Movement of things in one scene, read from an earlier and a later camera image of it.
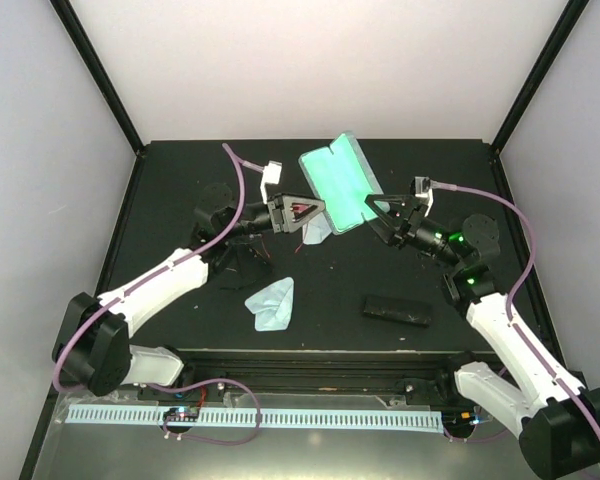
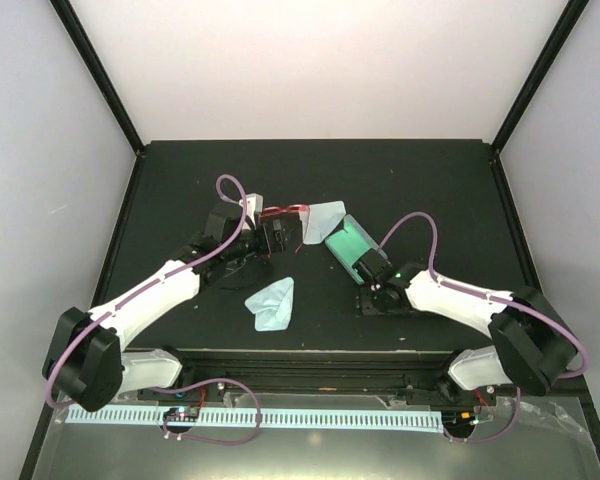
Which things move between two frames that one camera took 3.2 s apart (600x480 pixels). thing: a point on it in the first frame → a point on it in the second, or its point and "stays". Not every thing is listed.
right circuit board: x=459 y=419 stays
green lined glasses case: x=341 y=177 → x=350 y=242
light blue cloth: x=272 y=307 stays
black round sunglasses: x=243 y=261 stays
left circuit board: x=181 y=414 stays
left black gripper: x=285 y=202 → x=280 y=243
